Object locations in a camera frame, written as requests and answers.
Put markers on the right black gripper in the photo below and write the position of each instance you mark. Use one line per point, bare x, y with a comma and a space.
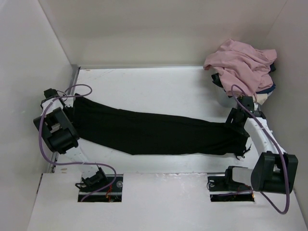
232, 115

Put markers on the pink garment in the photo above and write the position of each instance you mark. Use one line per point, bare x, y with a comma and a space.
240, 64

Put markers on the black trousers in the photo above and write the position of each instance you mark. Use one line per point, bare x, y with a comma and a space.
138, 133

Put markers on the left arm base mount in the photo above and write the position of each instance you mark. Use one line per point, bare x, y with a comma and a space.
100, 188

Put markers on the white laundry basket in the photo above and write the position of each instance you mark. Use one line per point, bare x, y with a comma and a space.
223, 99

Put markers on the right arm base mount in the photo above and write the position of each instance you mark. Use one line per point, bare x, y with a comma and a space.
223, 188

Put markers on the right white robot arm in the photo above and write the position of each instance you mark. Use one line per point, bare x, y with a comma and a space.
275, 168

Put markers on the beige garment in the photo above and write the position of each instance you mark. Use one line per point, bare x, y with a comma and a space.
261, 98

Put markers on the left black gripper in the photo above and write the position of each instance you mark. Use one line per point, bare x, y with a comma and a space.
71, 109

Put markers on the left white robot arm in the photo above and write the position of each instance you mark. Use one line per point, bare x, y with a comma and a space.
74, 154

